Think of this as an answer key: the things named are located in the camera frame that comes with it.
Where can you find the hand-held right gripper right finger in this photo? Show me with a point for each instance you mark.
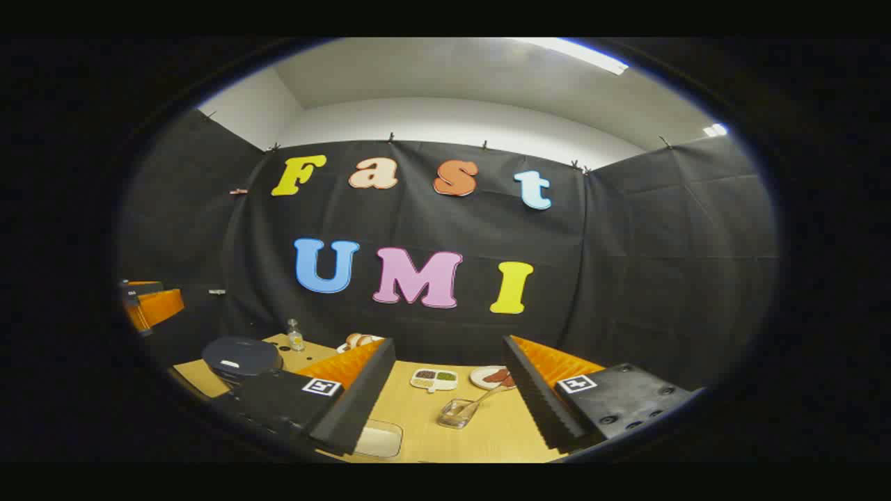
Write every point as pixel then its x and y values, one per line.
pixel 536 396

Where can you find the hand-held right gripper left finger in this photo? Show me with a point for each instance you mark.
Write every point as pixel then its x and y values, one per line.
pixel 362 403

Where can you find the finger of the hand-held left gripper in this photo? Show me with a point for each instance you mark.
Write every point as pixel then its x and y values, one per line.
pixel 156 306

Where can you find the wooden spoon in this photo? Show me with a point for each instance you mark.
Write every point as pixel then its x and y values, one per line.
pixel 487 395

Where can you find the dark grey rice cooker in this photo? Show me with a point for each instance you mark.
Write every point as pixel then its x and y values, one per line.
pixel 240 356

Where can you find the red meat piece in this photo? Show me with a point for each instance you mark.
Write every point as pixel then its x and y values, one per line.
pixel 495 376

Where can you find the white round plate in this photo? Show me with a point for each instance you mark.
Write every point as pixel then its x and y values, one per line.
pixel 479 379

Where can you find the white toaster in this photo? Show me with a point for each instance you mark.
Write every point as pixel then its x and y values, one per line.
pixel 342 346

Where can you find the white divided grain dish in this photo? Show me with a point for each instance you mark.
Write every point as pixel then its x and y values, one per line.
pixel 434 379

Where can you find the small glass bottle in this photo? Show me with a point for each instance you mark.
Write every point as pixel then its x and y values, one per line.
pixel 296 337

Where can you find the black backdrop cloth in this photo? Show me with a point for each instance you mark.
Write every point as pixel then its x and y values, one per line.
pixel 626 278

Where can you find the small ceiling light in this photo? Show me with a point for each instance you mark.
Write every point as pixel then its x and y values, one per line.
pixel 715 130

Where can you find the long ceiling light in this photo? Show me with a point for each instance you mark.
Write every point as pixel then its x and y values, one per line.
pixel 578 54

